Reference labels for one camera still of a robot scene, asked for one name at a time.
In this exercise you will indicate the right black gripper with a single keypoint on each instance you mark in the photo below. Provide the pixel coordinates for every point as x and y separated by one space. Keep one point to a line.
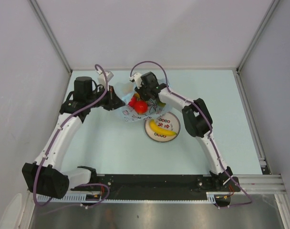
139 91

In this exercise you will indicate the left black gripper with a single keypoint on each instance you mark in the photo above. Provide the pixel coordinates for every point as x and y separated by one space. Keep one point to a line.
109 95

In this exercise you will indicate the light blue plastic bag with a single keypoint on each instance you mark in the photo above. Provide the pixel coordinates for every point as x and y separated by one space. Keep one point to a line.
125 92

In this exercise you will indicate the yellow fake banana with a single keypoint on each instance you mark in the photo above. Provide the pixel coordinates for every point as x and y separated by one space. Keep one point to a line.
154 127

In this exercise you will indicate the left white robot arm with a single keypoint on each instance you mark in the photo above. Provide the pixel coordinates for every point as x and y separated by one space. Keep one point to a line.
78 104

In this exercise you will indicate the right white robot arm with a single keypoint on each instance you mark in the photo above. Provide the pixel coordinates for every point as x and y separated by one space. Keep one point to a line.
196 117

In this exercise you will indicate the red fake pepper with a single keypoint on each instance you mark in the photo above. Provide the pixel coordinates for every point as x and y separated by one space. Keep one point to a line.
133 101

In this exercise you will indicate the green fake fruit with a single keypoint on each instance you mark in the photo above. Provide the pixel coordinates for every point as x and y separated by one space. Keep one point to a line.
161 104

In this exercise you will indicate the red fake apple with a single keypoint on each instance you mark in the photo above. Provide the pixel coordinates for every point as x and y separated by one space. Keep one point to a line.
141 107

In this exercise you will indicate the white plate with red characters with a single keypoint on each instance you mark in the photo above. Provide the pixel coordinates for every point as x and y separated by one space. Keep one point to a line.
169 121

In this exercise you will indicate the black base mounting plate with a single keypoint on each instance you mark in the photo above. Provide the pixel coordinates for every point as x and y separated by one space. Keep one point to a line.
163 185

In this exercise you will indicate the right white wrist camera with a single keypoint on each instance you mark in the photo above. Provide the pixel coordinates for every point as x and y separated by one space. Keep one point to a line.
137 79

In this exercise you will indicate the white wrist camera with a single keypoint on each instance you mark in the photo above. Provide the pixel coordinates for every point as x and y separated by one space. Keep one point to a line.
137 79
104 78

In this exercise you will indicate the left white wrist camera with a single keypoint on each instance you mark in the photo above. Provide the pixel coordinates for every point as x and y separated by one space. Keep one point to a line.
104 78

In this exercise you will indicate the aluminium frame right rail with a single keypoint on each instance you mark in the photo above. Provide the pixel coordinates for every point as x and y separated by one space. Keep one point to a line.
252 125

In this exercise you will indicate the aluminium frame rail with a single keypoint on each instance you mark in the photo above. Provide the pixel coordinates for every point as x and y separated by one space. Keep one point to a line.
252 125
254 183

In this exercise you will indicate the white slotted cable duct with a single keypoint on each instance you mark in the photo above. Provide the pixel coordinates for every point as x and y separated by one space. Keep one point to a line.
93 197

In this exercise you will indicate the left aluminium corner post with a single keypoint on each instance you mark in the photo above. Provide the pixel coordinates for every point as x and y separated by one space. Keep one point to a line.
49 33

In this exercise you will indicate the aluminium corner post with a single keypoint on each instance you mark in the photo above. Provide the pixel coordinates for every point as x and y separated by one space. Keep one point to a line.
259 32
49 33

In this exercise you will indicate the aluminium frame front rail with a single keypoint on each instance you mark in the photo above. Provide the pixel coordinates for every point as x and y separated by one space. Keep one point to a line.
254 183

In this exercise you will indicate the right aluminium corner post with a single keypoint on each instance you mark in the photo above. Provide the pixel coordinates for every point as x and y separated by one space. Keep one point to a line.
259 32

